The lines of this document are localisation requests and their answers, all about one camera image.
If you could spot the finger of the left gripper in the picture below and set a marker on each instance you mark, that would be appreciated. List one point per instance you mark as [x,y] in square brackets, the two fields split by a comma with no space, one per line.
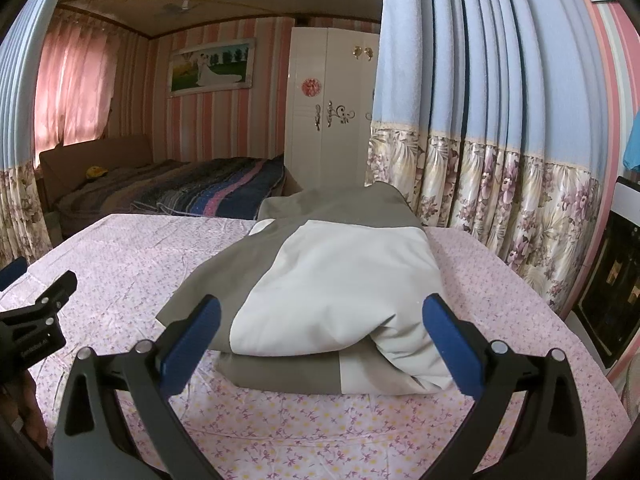
[12,272]

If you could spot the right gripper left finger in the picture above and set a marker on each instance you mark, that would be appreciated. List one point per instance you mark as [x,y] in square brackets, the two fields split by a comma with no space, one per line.
[92,439]

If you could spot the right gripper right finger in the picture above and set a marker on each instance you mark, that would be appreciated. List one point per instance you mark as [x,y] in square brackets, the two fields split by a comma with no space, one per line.
[548,440]

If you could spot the olive and cream jacket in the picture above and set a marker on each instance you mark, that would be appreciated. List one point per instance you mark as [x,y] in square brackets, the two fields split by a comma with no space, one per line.
[324,295]

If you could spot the person left hand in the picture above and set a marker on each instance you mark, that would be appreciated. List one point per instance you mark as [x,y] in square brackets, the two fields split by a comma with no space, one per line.
[18,400]

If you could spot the left floral curtain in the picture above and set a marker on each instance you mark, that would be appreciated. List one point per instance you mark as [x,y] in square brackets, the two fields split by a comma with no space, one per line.
[23,230]

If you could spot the pink floral bed sheet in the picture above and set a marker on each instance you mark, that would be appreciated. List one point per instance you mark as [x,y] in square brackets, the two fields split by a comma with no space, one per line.
[128,265]

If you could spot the brown headboard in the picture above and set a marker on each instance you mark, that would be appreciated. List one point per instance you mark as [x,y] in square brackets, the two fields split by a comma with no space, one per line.
[64,167]

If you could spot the yellow toy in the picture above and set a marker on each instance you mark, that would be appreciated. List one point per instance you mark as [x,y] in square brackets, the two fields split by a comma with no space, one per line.
[95,172]

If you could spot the black oven appliance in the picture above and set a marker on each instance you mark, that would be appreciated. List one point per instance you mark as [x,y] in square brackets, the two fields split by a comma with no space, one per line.
[608,306]

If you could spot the pink window curtain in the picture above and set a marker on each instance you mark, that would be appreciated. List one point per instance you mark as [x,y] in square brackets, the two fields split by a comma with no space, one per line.
[75,83]

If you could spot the striped dark blanket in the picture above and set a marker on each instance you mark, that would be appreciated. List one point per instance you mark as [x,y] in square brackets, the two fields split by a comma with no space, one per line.
[224,187]

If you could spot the blue cloth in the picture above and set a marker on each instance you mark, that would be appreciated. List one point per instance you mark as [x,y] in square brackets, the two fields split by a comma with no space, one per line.
[631,156]

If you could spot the framed wedding picture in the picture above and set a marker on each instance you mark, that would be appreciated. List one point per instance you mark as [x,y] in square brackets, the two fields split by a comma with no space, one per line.
[217,66]

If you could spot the blue floral curtain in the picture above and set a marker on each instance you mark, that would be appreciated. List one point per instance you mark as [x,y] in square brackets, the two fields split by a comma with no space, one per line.
[490,117]

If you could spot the white wardrobe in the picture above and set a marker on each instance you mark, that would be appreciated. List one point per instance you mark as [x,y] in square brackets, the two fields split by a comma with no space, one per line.
[331,78]

